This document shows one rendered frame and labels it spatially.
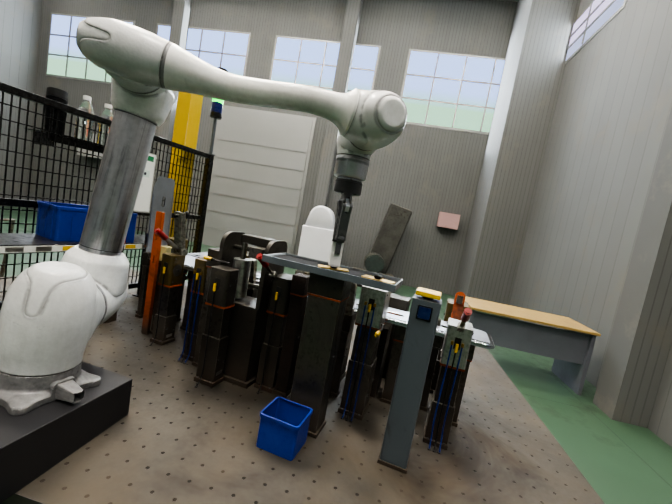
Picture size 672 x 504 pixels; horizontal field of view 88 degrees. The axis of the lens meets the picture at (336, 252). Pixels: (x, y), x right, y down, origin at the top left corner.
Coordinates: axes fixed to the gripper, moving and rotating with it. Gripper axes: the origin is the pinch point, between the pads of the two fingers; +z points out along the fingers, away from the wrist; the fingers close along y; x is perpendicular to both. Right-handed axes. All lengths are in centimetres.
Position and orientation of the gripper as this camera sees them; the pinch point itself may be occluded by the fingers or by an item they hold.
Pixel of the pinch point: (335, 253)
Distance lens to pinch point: 94.9
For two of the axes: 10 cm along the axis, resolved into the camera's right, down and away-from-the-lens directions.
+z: -1.8, 9.8, 1.0
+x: -9.8, -1.7, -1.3
